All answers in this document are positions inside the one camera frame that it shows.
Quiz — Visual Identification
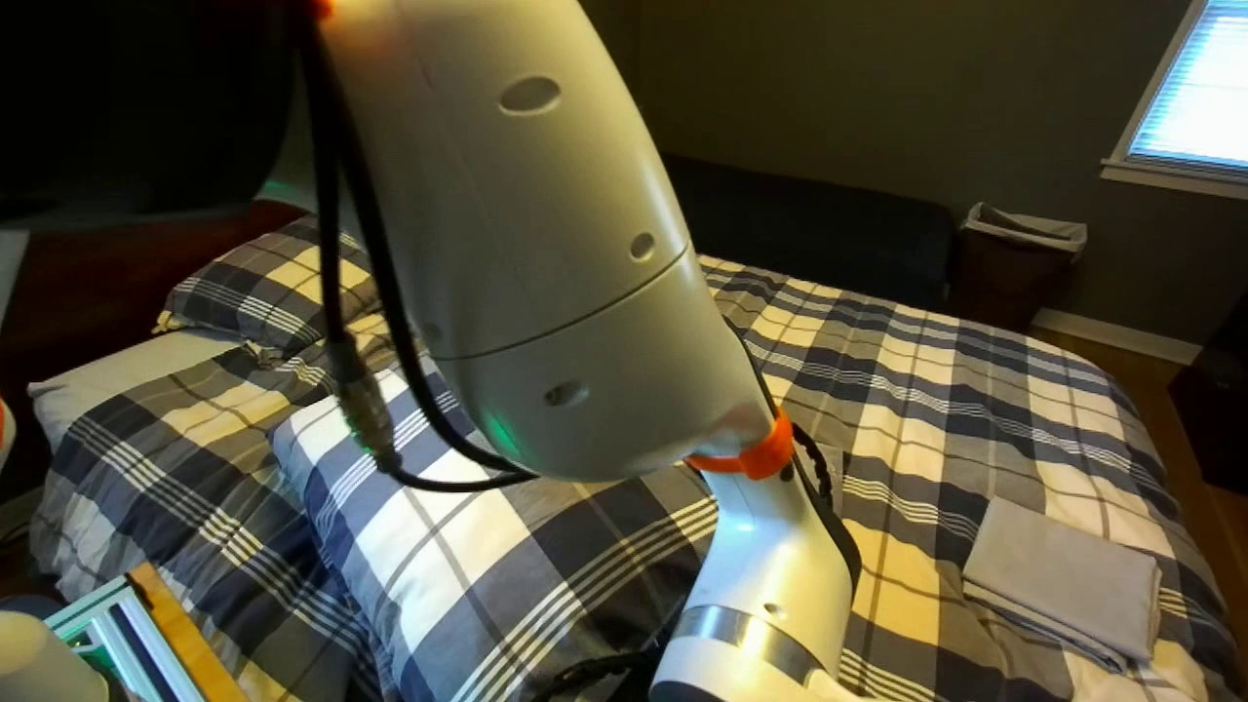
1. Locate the plaid pillow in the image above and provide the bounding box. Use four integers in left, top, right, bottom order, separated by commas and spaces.
270, 359, 724, 702
29, 343, 383, 702
154, 214, 393, 364

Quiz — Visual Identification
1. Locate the white pillow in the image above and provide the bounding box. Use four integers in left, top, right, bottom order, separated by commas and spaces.
27, 330, 245, 459

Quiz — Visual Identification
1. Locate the plaid bedspread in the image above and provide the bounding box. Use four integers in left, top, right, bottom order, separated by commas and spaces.
682, 253, 1241, 702

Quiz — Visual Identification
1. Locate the laundry hamper with liner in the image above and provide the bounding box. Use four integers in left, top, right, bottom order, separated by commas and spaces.
948, 201, 1089, 334

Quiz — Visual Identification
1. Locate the folded grey cloth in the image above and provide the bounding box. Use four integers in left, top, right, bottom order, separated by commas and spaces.
960, 495, 1164, 675

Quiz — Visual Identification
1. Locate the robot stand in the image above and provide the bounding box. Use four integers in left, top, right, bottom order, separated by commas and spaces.
43, 561, 247, 702

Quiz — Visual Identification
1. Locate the brown wooden headboard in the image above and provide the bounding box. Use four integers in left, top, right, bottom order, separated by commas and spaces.
0, 199, 305, 503

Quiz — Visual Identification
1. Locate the dark wooden cabinet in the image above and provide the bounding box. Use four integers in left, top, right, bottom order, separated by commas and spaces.
1168, 291, 1248, 496

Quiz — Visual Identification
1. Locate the window with blinds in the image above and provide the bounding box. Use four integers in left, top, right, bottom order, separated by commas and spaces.
1101, 0, 1248, 202

